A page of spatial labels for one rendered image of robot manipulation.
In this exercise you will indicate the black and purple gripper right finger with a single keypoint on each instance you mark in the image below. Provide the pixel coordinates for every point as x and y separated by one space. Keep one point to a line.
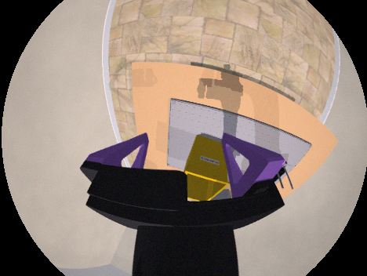
263 164

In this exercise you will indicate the yellow plastics bin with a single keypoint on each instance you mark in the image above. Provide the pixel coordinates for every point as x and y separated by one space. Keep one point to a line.
207 161

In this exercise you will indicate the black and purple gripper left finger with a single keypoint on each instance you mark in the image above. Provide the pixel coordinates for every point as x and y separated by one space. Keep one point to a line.
113 155

